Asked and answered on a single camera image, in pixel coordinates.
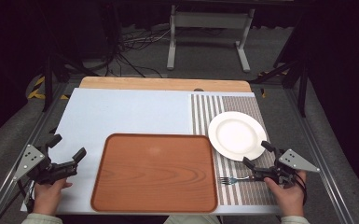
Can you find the person's legs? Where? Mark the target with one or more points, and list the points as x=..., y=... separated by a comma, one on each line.
x=192, y=219

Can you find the person's right hand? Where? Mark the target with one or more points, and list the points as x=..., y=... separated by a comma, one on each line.
x=290, y=199

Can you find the pale blue table board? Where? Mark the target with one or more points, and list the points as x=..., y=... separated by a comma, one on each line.
x=121, y=112

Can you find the white round plate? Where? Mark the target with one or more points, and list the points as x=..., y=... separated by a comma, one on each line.
x=234, y=135

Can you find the white metal stand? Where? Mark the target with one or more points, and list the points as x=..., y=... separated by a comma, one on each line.
x=211, y=20

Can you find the brown wood-grain tray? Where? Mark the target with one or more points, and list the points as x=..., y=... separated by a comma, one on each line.
x=155, y=174

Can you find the striped grey placemat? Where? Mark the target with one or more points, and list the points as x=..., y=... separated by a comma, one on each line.
x=248, y=105

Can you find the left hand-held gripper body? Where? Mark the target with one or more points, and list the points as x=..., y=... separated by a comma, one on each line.
x=29, y=158

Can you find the aluminium frame rail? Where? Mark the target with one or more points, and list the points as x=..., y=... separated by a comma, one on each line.
x=317, y=146
x=28, y=140

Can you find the yellow black hazard tape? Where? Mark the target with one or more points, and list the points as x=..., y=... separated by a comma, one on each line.
x=38, y=90

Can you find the person's left hand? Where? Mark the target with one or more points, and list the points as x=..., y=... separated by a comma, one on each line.
x=46, y=197

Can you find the silver fork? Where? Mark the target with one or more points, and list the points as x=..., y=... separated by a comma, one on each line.
x=230, y=180

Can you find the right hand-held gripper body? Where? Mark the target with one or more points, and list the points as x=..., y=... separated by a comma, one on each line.
x=295, y=161

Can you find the black tripod stand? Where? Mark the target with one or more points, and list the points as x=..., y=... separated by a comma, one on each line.
x=48, y=81
x=303, y=81

